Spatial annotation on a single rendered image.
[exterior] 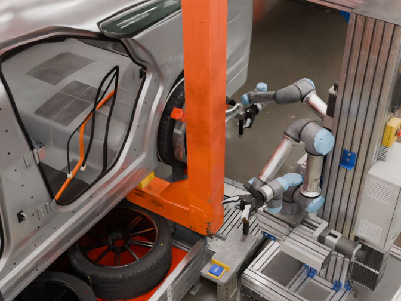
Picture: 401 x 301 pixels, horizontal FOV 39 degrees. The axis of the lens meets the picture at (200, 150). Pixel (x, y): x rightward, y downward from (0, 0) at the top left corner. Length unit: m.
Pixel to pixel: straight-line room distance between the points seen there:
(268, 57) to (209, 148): 3.50
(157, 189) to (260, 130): 1.88
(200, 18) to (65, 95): 1.58
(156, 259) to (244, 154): 1.81
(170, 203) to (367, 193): 1.22
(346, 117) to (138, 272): 1.50
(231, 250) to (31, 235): 1.26
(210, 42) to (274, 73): 3.48
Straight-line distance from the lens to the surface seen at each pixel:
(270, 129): 5.31
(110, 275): 3.43
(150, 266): 3.46
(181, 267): 3.57
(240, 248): 3.60
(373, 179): 3.03
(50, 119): 3.84
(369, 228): 3.24
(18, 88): 4.18
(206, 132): 3.01
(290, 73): 6.17
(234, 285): 3.72
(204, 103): 2.91
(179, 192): 3.47
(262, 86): 4.02
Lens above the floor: 3.14
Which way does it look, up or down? 39 degrees down
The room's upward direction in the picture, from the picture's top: 1 degrees counter-clockwise
